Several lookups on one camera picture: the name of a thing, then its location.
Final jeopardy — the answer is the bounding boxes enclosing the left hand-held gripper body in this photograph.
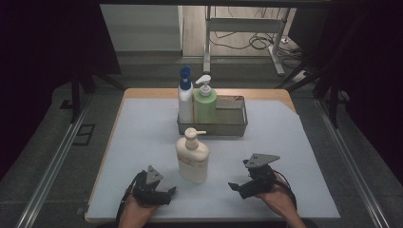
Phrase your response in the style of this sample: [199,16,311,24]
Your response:
[130,164,171,207]

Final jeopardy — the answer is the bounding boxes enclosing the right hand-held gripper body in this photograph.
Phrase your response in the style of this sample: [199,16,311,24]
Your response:
[240,153,281,200]

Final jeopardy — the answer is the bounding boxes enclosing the cream pump bottle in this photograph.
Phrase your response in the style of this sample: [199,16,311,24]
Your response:
[175,126,211,185]

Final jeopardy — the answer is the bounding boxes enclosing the grey metal mesh basket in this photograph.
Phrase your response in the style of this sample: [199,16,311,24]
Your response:
[176,94,249,138]

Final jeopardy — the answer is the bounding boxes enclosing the green pump bottle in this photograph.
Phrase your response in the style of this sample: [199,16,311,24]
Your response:
[192,74,219,124]

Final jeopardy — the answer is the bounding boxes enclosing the white bottle with blue pump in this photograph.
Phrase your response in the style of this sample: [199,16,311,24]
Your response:
[177,65,195,124]

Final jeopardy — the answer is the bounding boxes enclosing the person's right hand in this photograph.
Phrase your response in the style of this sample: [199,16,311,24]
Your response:
[254,173,298,220]

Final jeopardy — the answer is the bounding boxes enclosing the person's left hand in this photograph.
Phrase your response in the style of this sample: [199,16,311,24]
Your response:
[118,193,160,228]

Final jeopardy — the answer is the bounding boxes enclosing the pale blue table mat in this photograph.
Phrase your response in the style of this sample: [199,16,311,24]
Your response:
[86,97,342,220]

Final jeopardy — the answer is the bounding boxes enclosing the black metal stand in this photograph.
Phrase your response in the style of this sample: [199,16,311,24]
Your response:
[59,66,128,125]
[275,61,350,129]

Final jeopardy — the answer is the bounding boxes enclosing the white power strip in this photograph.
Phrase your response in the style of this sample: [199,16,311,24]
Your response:
[292,70,310,84]

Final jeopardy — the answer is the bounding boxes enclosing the white panel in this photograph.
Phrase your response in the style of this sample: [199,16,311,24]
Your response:
[99,4,184,53]

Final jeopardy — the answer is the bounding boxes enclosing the dark curtain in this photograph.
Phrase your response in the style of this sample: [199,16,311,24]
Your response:
[312,0,403,177]
[0,0,122,182]

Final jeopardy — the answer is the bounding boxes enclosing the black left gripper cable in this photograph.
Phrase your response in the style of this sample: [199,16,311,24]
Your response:
[114,172,144,228]

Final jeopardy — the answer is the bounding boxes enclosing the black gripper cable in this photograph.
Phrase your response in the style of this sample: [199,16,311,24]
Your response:
[275,172,298,212]
[114,172,144,228]

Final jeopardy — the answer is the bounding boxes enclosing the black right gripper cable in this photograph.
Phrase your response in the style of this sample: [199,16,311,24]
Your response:
[275,172,298,212]

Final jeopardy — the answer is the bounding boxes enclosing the aluminium rail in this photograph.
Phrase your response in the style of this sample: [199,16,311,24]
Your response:
[315,98,392,228]
[14,94,93,228]

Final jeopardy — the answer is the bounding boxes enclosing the black cables on floor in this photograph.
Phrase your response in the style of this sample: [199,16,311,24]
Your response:
[210,7,306,69]

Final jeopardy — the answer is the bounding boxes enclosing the white metal desk frame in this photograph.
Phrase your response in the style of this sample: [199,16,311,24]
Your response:
[202,5,291,77]

